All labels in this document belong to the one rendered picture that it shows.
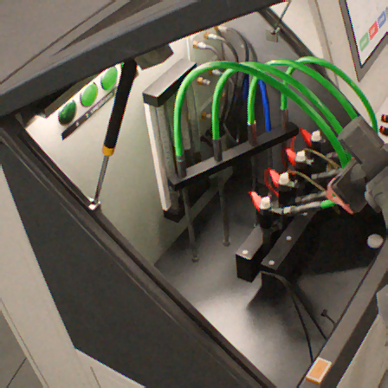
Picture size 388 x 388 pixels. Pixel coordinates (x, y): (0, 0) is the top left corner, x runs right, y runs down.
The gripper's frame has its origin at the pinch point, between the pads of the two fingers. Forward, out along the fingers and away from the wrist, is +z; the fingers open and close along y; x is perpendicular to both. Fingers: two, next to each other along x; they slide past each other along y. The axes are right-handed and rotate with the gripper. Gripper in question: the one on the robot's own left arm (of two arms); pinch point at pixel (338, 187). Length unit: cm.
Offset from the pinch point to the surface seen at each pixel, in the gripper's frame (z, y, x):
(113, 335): 26, 45, -6
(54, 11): 13, 13, -61
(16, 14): 17, 18, -67
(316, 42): 17.7, -30.3, -21.1
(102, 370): 46, 51, 2
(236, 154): 29.2, -1.7, -14.3
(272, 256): 23.9, 10.0, 5.7
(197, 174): 29.3, 8.0, -17.1
